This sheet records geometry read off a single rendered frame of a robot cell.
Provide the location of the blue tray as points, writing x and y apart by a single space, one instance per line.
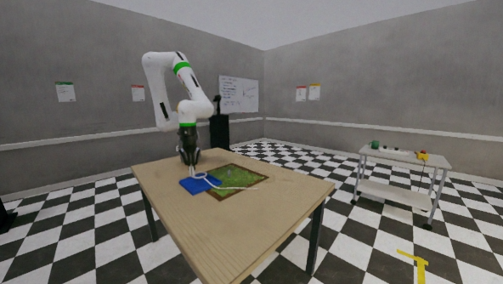
196 186

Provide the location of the green grass mat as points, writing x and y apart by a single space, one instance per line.
240 177

